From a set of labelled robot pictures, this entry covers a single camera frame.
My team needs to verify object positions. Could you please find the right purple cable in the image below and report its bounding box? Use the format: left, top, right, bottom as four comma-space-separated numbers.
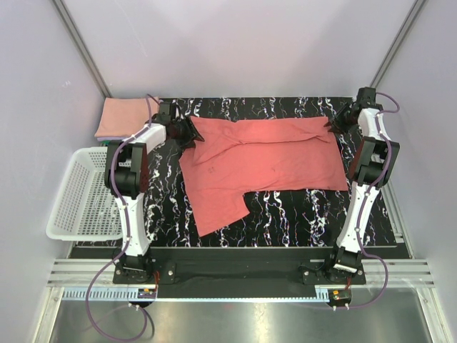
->
331, 91, 400, 310

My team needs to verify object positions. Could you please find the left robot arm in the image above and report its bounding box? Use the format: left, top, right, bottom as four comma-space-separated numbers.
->
104, 101, 204, 283

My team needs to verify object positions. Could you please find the white plastic basket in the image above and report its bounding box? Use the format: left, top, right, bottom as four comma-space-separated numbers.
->
46, 146, 122, 242

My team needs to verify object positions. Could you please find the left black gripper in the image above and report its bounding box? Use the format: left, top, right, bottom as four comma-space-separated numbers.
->
172, 116, 204, 150

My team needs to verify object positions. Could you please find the white slotted cable duct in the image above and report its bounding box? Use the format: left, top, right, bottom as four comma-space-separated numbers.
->
63, 286, 329, 302

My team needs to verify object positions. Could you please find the purple cable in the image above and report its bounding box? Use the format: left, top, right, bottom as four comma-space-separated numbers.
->
87, 93, 161, 339
331, 91, 400, 310

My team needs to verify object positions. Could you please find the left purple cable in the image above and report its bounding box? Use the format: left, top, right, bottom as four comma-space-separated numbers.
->
87, 93, 161, 339

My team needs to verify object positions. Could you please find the folded pink t shirt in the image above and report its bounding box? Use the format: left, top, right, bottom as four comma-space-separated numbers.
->
94, 98, 159, 140

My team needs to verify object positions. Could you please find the red t shirt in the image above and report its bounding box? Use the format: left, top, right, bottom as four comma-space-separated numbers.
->
179, 116, 348, 237

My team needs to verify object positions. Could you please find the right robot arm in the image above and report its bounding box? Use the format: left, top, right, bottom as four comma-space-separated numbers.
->
323, 87, 400, 284

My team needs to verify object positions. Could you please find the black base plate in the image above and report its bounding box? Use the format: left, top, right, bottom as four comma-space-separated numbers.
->
114, 247, 366, 289

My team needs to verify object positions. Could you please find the folded lilac t shirt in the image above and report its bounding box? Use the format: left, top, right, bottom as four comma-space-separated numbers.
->
96, 136, 125, 141

